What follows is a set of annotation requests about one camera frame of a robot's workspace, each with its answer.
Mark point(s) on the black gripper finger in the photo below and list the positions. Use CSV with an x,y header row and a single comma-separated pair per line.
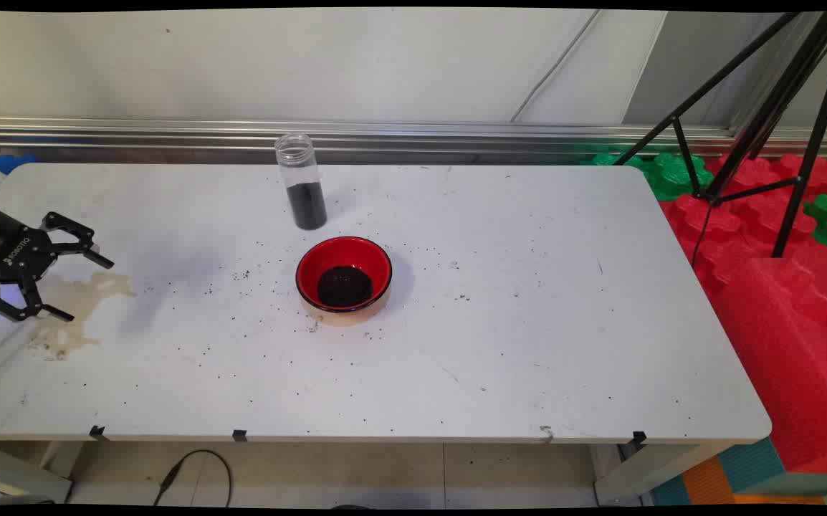
x,y
26,297
73,240

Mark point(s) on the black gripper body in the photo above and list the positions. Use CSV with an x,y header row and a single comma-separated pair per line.
x,y
12,247

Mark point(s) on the clear jar with black grains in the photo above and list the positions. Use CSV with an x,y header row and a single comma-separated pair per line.
x,y
306,204

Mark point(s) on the blue object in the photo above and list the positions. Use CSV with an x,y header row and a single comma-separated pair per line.
x,y
12,163

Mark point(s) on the white table leg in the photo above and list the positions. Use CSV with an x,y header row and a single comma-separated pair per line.
x,y
19,476
643,473

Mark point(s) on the red bowl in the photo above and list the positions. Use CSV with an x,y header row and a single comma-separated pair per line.
x,y
345,254

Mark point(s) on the black grains pile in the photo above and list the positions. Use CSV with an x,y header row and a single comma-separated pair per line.
x,y
345,287

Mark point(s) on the red foam puzzle piece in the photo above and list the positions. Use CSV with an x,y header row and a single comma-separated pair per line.
x,y
729,222
757,172

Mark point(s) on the orange foam mat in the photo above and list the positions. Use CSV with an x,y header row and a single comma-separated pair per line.
x,y
707,484

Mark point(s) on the black tripod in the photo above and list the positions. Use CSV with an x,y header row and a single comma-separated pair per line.
x,y
770,107

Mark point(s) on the teal foam mat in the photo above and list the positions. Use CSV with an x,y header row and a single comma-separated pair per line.
x,y
750,462

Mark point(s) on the large red foam block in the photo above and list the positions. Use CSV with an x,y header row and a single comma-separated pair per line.
x,y
793,358

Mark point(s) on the aluminium wall rail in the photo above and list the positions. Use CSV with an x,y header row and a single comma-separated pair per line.
x,y
456,136

